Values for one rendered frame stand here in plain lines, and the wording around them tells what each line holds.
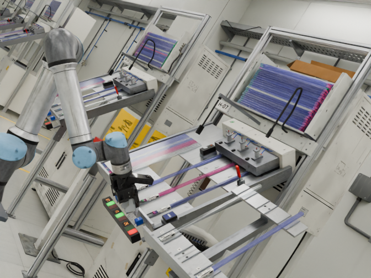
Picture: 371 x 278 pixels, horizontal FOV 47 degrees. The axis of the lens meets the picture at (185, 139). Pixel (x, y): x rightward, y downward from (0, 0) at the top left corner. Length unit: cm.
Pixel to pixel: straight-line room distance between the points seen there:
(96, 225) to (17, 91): 322
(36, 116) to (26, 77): 458
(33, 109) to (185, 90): 184
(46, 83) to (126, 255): 111
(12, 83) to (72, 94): 477
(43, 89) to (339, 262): 255
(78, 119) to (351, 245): 248
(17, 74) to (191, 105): 336
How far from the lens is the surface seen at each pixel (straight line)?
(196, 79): 333
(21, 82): 622
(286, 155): 202
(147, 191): 198
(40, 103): 163
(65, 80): 148
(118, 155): 160
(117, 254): 244
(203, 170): 207
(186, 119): 337
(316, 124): 203
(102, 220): 342
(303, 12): 495
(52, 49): 150
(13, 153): 152
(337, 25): 457
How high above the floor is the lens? 113
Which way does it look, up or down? 1 degrees down
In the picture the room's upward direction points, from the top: 32 degrees clockwise
